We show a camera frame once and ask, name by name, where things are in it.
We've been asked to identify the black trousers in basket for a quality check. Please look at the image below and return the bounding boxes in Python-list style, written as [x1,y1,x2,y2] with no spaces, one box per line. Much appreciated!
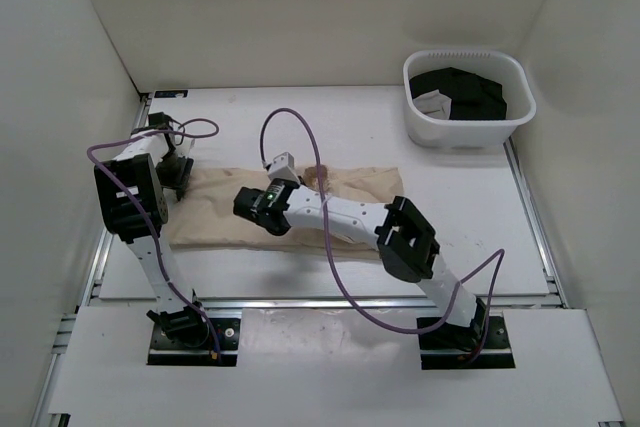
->
[409,67,507,121]

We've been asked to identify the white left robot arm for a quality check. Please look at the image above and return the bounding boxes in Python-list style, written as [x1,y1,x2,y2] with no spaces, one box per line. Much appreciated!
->
[88,113,210,348]

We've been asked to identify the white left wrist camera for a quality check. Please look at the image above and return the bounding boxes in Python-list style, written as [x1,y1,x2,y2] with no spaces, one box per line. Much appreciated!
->
[176,138,196,158]

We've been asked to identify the aluminium right side rail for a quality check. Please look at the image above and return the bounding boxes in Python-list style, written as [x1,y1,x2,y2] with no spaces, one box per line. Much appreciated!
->
[504,137,570,309]

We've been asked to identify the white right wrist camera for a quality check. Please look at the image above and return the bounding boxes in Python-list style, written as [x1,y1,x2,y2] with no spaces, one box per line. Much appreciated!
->
[267,152,299,184]

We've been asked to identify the beige trousers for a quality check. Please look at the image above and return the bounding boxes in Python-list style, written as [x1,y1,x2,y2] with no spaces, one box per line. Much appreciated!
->
[167,164,407,263]

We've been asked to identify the aluminium rail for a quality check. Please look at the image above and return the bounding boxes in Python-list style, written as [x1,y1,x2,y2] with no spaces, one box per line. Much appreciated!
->
[504,137,570,309]
[201,296,435,310]
[30,93,152,426]

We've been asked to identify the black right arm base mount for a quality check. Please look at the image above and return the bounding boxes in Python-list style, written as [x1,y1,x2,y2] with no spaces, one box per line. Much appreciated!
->
[419,315,516,370]

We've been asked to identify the white plastic basket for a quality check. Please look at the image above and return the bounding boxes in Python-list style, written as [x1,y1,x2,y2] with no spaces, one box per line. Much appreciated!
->
[403,48,537,148]

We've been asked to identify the aluminium front rail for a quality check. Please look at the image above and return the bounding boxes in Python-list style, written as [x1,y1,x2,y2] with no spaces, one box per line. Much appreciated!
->
[201,296,435,310]

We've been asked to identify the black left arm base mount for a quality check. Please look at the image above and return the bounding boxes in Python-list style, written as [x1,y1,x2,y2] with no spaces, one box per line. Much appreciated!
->
[147,315,241,367]

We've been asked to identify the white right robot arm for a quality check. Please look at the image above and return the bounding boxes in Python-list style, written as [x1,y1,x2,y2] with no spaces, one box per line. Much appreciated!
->
[233,179,486,351]

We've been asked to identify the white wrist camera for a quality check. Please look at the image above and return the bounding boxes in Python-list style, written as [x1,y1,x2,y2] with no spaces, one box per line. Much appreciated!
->
[267,152,299,184]
[176,138,196,158]

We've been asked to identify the black label sticker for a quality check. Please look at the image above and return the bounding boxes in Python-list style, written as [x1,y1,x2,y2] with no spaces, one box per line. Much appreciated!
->
[154,90,188,99]

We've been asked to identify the aluminium left side rail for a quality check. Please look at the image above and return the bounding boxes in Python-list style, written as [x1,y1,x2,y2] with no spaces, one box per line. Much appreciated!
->
[30,93,152,426]

